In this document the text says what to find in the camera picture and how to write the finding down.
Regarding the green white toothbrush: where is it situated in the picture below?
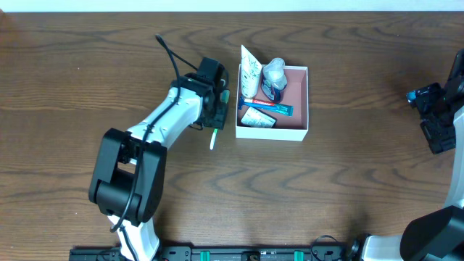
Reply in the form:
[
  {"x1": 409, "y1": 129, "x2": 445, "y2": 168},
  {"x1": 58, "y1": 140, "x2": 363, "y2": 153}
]
[{"x1": 210, "y1": 90, "x2": 230, "y2": 151}]

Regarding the white lotion tube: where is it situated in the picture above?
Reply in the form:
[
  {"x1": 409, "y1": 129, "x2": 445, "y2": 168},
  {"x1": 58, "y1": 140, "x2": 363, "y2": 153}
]
[{"x1": 241, "y1": 46, "x2": 262, "y2": 99}]

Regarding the green white soap box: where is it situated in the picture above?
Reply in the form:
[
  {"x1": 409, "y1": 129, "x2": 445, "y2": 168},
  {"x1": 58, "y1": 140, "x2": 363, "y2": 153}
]
[{"x1": 241, "y1": 107, "x2": 276, "y2": 128}]

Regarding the blue soap pump bottle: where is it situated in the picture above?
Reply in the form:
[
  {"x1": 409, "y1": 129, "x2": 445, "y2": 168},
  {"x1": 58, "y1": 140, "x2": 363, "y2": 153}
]
[{"x1": 261, "y1": 58, "x2": 287, "y2": 103}]

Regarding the green white toothpaste tube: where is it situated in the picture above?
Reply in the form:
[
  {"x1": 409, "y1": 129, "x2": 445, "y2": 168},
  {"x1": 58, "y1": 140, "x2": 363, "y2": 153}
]
[{"x1": 243, "y1": 98, "x2": 294, "y2": 117}]

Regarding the blue disposable razor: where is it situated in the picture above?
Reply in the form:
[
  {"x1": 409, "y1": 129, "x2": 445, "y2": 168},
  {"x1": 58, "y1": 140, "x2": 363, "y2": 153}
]
[{"x1": 237, "y1": 95, "x2": 291, "y2": 116}]

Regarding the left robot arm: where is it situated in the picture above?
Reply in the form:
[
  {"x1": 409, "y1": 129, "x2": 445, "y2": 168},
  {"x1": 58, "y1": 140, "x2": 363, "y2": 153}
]
[{"x1": 88, "y1": 58, "x2": 230, "y2": 260}]

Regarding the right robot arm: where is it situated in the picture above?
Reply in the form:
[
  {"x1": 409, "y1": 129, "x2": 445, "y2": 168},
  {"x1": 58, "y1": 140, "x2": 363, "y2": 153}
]
[{"x1": 346, "y1": 50, "x2": 463, "y2": 261}]

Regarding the white cardboard box pink inside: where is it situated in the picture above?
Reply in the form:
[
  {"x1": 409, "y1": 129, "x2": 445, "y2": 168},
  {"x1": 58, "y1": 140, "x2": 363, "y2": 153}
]
[{"x1": 235, "y1": 63, "x2": 310, "y2": 142}]

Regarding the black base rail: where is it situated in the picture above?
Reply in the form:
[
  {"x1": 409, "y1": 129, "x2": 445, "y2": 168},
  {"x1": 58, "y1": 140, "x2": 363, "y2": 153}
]
[{"x1": 69, "y1": 242, "x2": 362, "y2": 261}]

